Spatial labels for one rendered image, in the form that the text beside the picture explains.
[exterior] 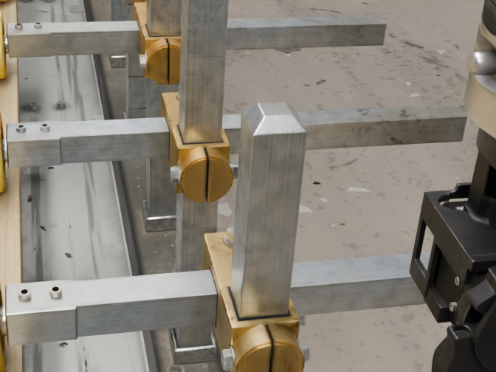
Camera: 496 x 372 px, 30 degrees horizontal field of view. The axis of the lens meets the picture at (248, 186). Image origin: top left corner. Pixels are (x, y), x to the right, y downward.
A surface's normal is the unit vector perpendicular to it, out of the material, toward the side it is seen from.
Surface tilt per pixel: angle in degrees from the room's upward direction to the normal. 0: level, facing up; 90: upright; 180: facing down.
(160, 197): 90
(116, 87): 0
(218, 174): 90
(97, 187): 0
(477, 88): 91
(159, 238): 0
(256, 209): 90
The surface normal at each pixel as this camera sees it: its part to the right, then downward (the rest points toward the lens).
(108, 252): 0.06, -0.85
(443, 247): -0.98, 0.06
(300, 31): 0.22, 0.53
